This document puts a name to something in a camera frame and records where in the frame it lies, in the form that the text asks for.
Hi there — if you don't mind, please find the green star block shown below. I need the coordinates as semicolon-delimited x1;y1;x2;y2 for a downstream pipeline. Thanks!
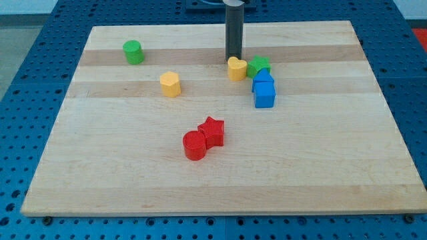
246;55;271;78

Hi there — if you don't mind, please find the yellow hexagon block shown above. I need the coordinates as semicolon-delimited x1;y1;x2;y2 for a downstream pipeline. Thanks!
160;71;181;97

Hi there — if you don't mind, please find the green cylinder block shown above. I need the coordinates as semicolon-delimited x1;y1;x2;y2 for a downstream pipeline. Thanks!
122;40;145;65

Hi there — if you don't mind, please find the blue triangle block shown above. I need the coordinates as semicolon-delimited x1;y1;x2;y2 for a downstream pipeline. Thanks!
252;68;274;93

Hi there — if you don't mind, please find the red star block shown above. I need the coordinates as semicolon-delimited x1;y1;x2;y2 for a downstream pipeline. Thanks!
197;116;225;149

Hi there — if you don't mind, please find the light wooden board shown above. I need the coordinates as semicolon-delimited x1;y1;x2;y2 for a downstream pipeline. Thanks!
21;21;426;217

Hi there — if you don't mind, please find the red cylinder block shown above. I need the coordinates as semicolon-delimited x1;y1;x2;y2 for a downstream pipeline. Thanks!
182;131;207;161

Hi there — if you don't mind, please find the blue cube block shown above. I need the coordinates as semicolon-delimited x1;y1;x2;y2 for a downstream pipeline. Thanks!
254;82;276;108

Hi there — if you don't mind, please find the yellow heart block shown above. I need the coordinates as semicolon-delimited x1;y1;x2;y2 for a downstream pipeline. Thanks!
228;57;248;81

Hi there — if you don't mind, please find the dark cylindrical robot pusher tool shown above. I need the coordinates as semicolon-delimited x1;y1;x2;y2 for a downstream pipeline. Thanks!
223;0;245;60

